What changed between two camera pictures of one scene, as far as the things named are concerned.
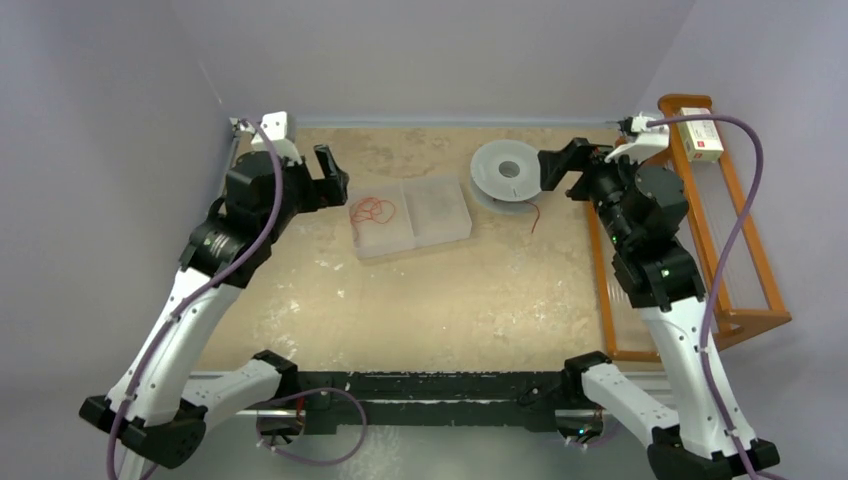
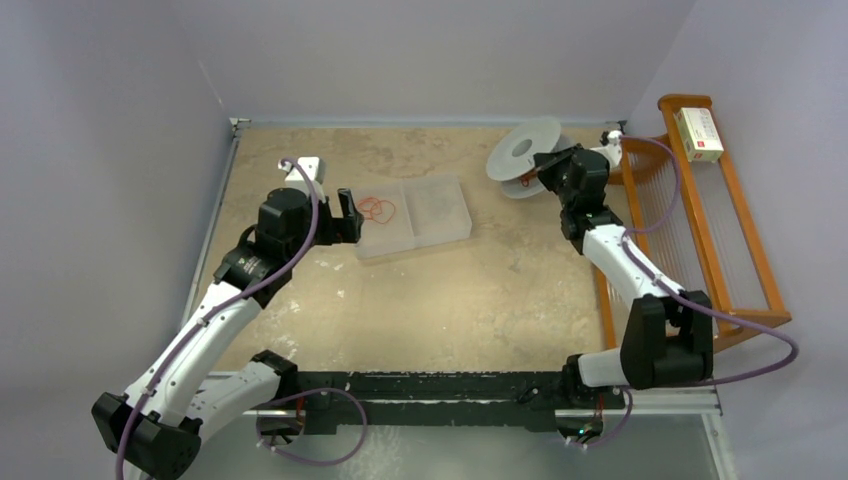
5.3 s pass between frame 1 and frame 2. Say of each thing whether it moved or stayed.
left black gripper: moved
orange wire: stayed
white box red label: stayed
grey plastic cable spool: moved
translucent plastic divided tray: stayed
